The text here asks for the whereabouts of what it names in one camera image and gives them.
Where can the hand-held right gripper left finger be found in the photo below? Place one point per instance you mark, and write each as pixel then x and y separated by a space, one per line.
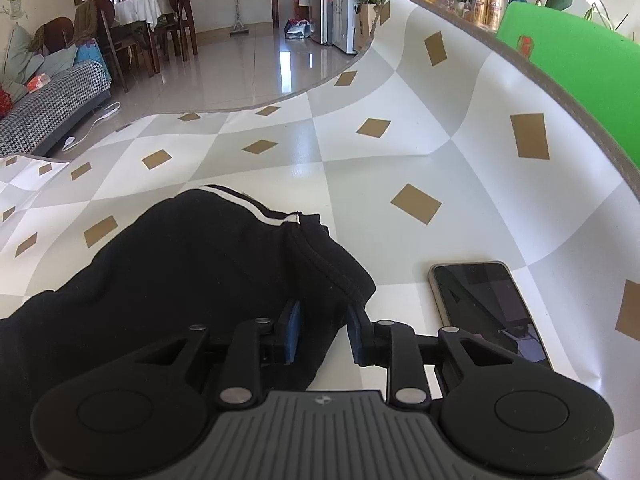
pixel 291 332

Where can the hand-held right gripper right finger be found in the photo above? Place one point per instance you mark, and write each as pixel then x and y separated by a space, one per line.
pixel 356 337

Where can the black t-shirt with red print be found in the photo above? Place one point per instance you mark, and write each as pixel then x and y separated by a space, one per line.
pixel 200 270

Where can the smartphone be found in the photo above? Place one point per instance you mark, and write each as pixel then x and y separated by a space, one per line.
pixel 480 300

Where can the checkered vinyl tablecloth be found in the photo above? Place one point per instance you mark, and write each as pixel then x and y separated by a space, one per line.
pixel 350 170

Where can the white power strip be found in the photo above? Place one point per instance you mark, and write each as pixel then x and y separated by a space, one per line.
pixel 112 108

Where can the plastic bag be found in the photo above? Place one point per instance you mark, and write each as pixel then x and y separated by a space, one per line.
pixel 299 29

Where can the floor mop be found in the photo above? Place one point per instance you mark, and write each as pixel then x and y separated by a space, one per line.
pixel 239 30

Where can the cardboard box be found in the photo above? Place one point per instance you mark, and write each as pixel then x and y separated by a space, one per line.
pixel 366 25

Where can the houndstooth sofa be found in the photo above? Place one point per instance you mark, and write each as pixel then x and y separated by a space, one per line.
pixel 55 100

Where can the silver refrigerator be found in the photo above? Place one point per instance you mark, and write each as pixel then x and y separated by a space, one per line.
pixel 320 0

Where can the wooden dining chair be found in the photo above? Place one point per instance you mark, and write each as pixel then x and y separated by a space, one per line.
pixel 177 15
pixel 120 45

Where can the blue cartoon cloth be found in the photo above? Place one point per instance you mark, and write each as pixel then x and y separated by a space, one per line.
pixel 92 55

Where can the gold drink can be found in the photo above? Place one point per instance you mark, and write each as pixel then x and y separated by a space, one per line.
pixel 481 7
pixel 496 11

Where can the green board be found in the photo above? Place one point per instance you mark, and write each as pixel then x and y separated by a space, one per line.
pixel 575 60

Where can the orange tissue pack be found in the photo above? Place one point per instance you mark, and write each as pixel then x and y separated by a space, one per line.
pixel 39 81

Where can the dining table with white cloth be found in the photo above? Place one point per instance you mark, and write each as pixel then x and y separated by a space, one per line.
pixel 137 7

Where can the red patterned cloth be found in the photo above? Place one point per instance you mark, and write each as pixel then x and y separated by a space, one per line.
pixel 4 102

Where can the olive jacket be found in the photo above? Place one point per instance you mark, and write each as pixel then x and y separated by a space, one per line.
pixel 87 20

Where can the brown round-back chair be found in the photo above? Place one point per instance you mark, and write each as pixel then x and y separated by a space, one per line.
pixel 55 32

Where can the teal cushion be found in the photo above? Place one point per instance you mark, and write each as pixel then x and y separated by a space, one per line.
pixel 20 55

